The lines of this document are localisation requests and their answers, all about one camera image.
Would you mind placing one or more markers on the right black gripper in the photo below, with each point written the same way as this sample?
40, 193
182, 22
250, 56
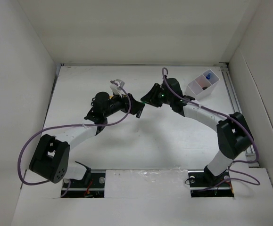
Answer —
151, 97

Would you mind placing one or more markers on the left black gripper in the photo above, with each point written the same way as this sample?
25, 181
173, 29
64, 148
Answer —
135, 106

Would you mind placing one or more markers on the orange highlighter marker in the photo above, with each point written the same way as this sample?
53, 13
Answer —
200, 82

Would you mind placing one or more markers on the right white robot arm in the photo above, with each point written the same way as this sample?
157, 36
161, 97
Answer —
233, 133

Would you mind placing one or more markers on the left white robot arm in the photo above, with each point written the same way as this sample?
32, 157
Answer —
51, 157

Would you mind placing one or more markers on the white three-compartment container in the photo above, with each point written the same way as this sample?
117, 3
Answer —
193, 89

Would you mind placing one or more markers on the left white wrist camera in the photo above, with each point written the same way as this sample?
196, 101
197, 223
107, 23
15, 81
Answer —
116, 86

